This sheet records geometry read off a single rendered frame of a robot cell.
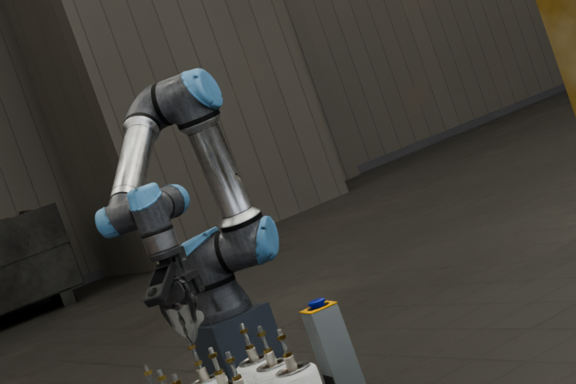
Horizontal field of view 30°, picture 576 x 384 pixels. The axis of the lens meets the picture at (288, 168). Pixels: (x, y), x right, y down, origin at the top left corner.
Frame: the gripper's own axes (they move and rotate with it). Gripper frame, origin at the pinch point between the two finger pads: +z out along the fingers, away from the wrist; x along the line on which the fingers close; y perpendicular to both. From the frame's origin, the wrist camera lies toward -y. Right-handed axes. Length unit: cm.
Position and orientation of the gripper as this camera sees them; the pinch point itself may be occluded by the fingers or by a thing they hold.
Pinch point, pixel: (189, 339)
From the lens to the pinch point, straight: 241.8
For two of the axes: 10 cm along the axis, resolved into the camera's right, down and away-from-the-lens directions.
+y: 4.4, -1.9, 8.8
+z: 3.3, 9.4, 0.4
